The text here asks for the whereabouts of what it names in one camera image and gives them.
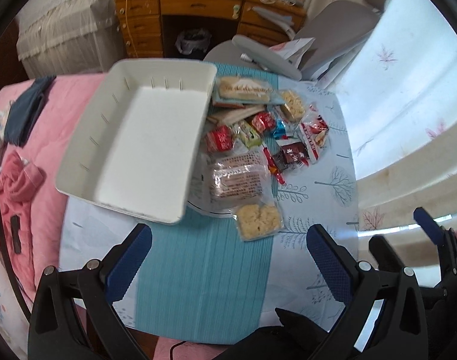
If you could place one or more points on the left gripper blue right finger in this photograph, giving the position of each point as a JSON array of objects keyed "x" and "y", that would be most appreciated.
[{"x": 333, "y": 262}]

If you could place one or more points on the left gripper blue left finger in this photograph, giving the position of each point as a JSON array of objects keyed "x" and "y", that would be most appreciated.
[{"x": 124, "y": 260}]

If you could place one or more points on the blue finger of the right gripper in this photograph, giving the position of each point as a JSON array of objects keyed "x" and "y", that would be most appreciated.
[
  {"x": 384, "y": 254},
  {"x": 431, "y": 228}
]

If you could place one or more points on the dark chocolate brownie packet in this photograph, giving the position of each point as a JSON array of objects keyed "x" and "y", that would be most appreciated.
[{"x": 290, "y": 153}]

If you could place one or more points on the large clear bread packet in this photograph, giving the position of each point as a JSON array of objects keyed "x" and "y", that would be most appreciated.
[{"x": 240, "y": 178}]

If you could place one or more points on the red white snack packet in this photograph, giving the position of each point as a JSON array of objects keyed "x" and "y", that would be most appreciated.
[{"x": 313, "y": 132}]

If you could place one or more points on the blue foil candy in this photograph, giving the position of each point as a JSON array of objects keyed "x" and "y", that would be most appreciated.
[{"x": 282, "y": 130}]

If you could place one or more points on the white plastic storage bin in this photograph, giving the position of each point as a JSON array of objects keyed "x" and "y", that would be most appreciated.
[{"x": 135, "y": 146}]

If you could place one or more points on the small red candy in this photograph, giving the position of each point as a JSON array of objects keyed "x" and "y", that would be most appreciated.
[{"x": 263, "y": 122}]

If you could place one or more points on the green pineapple cake packet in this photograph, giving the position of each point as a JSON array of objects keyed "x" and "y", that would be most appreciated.
[{"x": 247, "y": 134}]

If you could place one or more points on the red candy packet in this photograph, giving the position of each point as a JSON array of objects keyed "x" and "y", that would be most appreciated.
[{"x": 219, "y": 139}]

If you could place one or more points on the brown biscuit packet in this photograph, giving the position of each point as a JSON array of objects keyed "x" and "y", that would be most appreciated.
[{"x": 232, "y": 116}]

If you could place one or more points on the Fuji snow bread packet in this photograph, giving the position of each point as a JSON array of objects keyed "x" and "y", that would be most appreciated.
[{"x": 241, "y": 90}]

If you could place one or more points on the rice crisp snack packet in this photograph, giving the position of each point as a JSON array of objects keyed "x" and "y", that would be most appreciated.
[{"x": 293, "y": 107}]

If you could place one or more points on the pink blanket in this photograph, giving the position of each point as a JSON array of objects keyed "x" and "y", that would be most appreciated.
[{"x": 66, "y": 100}]

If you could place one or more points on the dark blue cloth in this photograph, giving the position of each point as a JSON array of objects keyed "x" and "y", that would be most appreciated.
[{"x": 26, "y": 110}]

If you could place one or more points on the white paper bag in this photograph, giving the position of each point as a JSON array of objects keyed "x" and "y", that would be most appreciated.
[{"x": 293, "y": 51}]

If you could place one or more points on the grey office chair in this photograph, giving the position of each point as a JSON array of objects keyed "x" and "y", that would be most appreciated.
[{"x": 339, "y": 28}]

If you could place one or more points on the trash bin with bag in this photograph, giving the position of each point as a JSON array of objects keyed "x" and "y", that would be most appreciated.
[{"x": 194, "y": 40}]

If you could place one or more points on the white lace bed cover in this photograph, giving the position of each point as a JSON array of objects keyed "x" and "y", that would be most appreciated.
[{"x": 62, "y": 37}]

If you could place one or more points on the wooden desk with drawers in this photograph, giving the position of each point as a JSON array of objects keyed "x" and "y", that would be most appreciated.
[{"x": 149, "y": 28}]

